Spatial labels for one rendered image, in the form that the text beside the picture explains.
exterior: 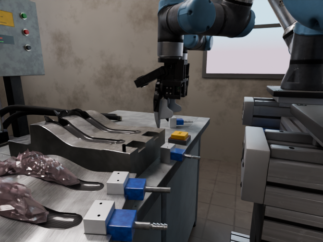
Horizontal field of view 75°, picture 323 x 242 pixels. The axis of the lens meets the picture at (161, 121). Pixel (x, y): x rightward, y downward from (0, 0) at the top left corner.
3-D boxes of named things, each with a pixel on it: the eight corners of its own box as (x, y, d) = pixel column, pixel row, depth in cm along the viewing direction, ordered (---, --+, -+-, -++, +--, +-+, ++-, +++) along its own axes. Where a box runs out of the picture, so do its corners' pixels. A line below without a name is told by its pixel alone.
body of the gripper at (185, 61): (179, 102, 61) (181, 58, 57) (153, 99, 64) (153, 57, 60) (187, 97, 67) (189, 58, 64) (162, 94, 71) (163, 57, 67)
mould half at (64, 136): (165, 150, 81) (165, 116, 78) (131, 184, 58) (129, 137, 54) (66, 135, 99) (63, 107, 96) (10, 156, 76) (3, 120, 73)
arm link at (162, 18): (166, -7, 52) (153, 1, 59) (165, 41, 55) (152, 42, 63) (193, -3, 55) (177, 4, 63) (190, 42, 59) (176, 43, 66)
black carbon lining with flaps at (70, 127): (143, 136, 76) (142, 110, 74) (118, 152, 62) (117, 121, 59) (70, 126, 89) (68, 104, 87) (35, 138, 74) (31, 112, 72)
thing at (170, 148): (201, 163, 71) (202, 148, 69) (197, 169, 66) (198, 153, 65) (166, 156, 76) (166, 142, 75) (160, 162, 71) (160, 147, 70)
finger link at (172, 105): (180, 123, 71) (179, 99, 66) (164, 121, 73) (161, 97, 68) (183, 118, 73) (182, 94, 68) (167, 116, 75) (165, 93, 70)
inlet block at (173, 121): (191, 125, 118) (192, 115, 117) (193, 127, 113) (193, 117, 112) (168, 125, 117) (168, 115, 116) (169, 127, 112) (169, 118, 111)
